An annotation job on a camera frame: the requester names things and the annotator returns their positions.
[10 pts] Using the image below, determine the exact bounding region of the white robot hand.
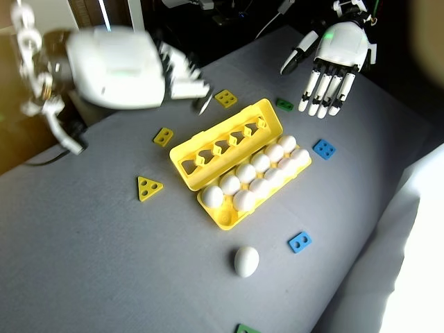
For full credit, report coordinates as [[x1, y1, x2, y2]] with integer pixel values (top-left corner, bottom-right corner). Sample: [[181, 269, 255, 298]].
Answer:
[[65, 26, 213, 116], [280, 21, 378, 119]]

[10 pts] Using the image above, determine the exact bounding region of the yellow plastic egg carton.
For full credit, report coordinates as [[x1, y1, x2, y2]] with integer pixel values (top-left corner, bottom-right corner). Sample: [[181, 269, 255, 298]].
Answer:
[[169, 98, 312, 232]]

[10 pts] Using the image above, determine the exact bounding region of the white toy egg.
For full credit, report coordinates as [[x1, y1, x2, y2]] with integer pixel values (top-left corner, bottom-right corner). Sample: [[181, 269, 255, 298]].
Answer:
[[290, 148, 311, 167], [264, 168, 284, 188], [277, 157, 298, 176], [248, 178, 271, 198], [235, 162, 257, 185], [219, 174, 241, 196], [277, 135, 298, 153], [234, 245, 260, 278], [250, 153, 271, 173], [264, 143, 285, 163], [232, 189, 257, 212], [202, 185, 225, 209]]

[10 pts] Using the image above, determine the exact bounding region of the yellow two-hole block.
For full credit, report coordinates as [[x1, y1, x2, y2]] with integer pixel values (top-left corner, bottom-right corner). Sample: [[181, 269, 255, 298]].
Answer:
[[153, 127, 174, 148]]

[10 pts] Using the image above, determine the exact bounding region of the blue four-hole square block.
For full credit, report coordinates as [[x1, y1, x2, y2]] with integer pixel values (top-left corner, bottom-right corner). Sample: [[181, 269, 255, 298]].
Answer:
[[312, 139, 337, 160]]

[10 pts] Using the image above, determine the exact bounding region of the yellow four-hole square block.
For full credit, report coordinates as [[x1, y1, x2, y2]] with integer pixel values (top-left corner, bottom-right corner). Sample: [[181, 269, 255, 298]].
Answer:
[[214, 89, 239, 109]]

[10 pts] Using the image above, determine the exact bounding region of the yellow three-hole triangle block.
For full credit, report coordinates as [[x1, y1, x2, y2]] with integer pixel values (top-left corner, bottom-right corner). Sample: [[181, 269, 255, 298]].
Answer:
[[137, 176, 164, 203]]

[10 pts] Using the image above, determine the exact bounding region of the grey table cloth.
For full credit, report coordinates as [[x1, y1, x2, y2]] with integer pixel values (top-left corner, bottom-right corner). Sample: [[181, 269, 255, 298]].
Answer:
[[0, 26, 444, 333]]

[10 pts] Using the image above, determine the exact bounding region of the blue two-hole block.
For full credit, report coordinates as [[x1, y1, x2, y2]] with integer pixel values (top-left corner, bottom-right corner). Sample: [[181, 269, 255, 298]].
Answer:
[[287, 231, 313, 254]]

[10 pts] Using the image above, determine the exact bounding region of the white sheet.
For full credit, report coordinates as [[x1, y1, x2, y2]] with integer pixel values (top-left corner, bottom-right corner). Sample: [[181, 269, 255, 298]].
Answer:
[[308, 142, 444, 333]]

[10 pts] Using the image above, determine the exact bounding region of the white cable with plug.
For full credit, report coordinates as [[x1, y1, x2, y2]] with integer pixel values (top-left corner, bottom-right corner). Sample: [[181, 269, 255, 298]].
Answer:
[[255, 0, 296, 40]]

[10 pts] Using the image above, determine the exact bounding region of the black cable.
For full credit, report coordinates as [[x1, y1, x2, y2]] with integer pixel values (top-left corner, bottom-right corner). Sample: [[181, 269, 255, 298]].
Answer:
[[24, 147, 76, 167]]

